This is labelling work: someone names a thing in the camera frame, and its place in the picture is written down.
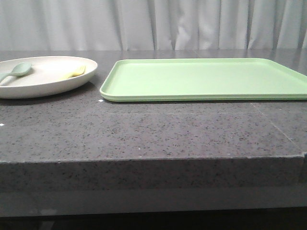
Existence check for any yellow plastic fork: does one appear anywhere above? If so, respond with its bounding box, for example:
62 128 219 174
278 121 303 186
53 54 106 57
58 65 85 81

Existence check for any beige round plate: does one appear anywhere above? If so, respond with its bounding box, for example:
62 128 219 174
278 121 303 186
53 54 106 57
0 56 98 99

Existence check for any light green serving tray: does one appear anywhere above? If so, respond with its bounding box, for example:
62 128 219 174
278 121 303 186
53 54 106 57
100 58 307 102

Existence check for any sage green spoon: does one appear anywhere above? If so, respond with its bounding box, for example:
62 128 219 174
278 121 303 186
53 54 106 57
0 62 32 81

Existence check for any white pleated curtain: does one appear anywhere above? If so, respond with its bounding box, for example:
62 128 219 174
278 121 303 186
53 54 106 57
0 0 307 51

